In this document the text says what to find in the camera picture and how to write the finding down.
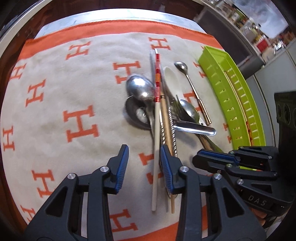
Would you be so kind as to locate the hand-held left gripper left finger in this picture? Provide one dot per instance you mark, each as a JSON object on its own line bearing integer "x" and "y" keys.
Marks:
{"x": 121, "y": 166}

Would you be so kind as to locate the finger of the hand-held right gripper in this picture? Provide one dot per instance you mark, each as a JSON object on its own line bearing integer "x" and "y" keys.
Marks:
{"x": 217, "y": 154}
{"x": 212, "y": 163}

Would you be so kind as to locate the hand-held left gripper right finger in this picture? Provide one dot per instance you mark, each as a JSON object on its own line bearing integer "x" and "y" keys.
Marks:
{"x": 165, "y": 166}

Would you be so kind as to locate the red striped chopstick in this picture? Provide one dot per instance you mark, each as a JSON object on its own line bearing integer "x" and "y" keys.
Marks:
{"x": 155, "y": 162}
{"x": 249, "y": 129}

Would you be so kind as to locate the bundle of chopsticks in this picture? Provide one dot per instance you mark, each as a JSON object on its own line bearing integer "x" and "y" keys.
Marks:
{"x": 173, "y": 134}

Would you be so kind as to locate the wooden chopstick with dark label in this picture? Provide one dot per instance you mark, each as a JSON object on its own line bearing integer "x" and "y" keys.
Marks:
{"x": 164, "y": 115}

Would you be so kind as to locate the medium metal spoon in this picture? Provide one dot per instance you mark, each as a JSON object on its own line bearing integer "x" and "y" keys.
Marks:
{"x": 189, "y": 110}

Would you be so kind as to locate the metal fork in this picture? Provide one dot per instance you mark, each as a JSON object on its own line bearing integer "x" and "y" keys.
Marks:
{"x": 177, "y": 110}

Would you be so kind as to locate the large oval metal spoon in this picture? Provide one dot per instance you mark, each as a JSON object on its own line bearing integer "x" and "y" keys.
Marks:
{"x": 138, "y": 87}

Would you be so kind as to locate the green plastic tray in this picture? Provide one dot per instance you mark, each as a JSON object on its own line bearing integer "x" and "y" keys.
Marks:
{"x": 215, "y": 67}

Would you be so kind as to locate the white ceramic spoon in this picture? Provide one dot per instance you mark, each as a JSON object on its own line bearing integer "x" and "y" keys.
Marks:
{"x": 172, "y": 77}

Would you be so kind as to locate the metal chopstick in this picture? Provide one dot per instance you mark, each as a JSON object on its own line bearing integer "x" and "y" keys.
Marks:
{"x": 152, "y": 60}

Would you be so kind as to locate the grey refrigerator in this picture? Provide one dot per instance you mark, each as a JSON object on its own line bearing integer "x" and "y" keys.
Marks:
{"x": 261, "y": 83}

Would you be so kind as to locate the orange and beige printed blanket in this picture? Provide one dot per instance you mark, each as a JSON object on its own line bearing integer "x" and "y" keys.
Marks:
{"x": 99, "y": 76}

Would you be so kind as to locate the glass door cabinet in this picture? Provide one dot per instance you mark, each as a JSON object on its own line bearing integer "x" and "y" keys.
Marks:
{"x": 231, "y": 34}

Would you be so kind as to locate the blue and white table cover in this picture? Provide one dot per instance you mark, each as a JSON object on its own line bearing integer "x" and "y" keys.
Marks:
{"x": 115, "y": 17}

